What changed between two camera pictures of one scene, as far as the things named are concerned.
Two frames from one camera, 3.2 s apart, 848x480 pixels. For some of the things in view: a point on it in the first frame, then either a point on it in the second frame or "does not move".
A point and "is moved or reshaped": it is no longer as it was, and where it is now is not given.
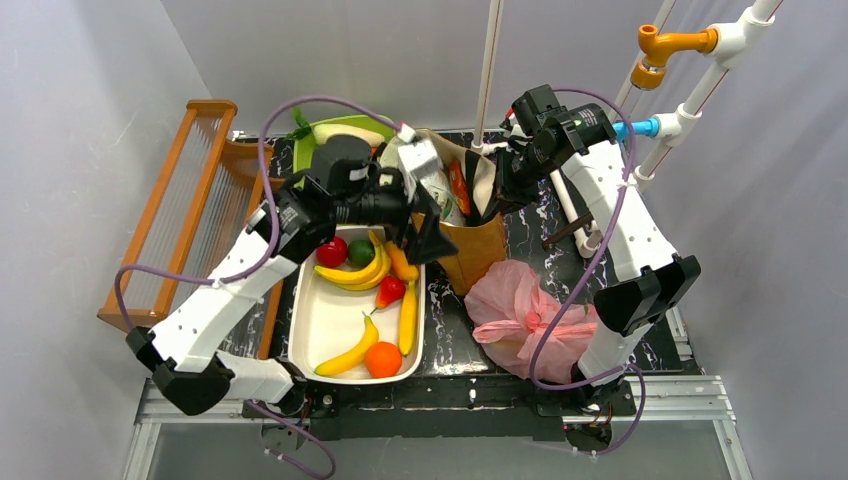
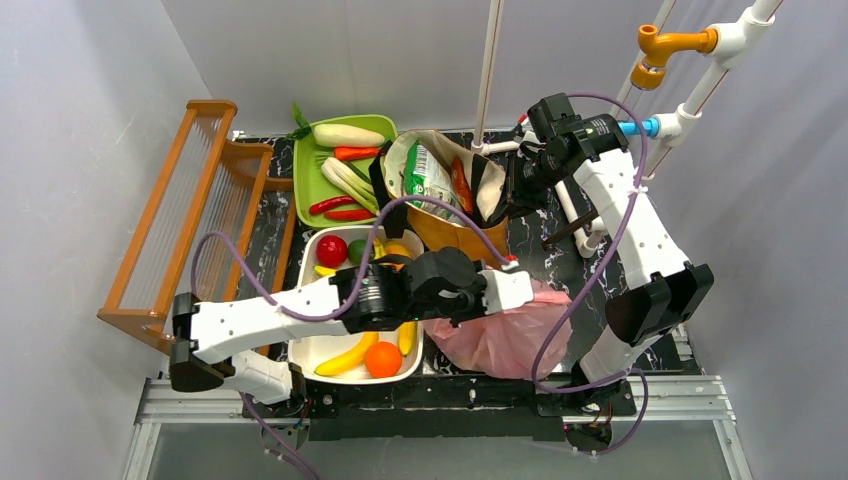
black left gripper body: (411, 211) → (499, 266)
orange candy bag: (459, 186) does not move
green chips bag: (438, 185) does not move
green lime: (361, 252) does not move
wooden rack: (197, 214) does not move
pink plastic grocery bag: (511, 307) is moved or reshaped
